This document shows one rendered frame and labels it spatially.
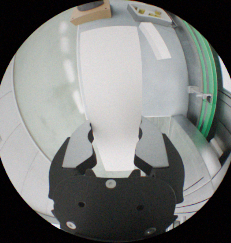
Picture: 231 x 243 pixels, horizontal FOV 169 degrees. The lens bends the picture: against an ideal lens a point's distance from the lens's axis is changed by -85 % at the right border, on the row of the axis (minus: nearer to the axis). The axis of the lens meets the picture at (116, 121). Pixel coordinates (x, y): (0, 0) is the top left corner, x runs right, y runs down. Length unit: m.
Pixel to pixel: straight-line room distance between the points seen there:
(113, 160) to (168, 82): 0.48
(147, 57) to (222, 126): 0.68
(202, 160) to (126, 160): 0.34
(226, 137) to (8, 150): 3.77
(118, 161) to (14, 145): 3.09
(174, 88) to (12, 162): 3.52
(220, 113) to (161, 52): 0.57
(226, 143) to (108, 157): 0.74
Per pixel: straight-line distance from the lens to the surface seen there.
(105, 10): 0.55
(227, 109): 0.70
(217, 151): 0.73
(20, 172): 3.26
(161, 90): 0.51
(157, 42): 0.47
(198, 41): 0.59
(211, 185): 0.42
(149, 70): 0.48
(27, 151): 3.28
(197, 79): 0.58
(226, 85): 0.66
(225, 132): 0.73
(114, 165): 0.18
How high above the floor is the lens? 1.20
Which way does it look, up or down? 60 degrees down
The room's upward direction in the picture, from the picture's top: 178 degrees counter-clockwise
